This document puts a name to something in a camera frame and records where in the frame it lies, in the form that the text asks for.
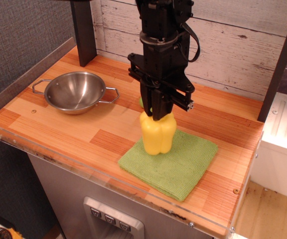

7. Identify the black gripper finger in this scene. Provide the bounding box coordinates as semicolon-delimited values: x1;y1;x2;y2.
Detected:
140;82;156;117
151;91;173;121

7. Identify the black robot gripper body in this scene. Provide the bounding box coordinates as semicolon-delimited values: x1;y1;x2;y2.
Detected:
128;37;195;111

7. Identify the yellow toy capsicum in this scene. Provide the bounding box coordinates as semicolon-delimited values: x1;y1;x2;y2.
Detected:
140;112;177;155

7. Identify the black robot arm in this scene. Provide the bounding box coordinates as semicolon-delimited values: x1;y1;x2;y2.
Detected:
128;0;201;121

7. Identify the green folded towel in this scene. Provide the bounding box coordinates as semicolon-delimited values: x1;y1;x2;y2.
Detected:
118;130;218;202

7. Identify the clear acrylic edge guard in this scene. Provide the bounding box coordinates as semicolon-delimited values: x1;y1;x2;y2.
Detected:
0;114;263;239

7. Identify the grey toy fridge cabinet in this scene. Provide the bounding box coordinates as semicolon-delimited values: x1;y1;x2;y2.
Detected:
28;155;211;239

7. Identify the silver dispenser panel with buttons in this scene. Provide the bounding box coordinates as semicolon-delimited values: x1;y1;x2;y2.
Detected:
83;197;145;239

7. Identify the white toy sink unit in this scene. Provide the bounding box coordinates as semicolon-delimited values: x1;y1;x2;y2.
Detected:
251;93;287;196

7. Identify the orange black object bottom left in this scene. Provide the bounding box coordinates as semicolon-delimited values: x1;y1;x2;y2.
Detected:
0;227;23;239

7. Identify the green handled grey spatula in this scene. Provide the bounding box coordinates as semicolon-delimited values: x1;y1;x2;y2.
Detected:
139;97;152;113

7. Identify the steel bowl with handles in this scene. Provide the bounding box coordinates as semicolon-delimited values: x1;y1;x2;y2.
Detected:
32;71;120;115

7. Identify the dark left frame post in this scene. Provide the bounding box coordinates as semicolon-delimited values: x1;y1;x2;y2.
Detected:
70;0;97;67

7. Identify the dark frame post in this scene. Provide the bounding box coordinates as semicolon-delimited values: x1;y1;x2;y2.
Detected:
257;36;287;122
70;0;97;67

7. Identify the dark right frame post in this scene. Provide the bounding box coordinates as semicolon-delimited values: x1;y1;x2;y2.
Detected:
257;36;287;122

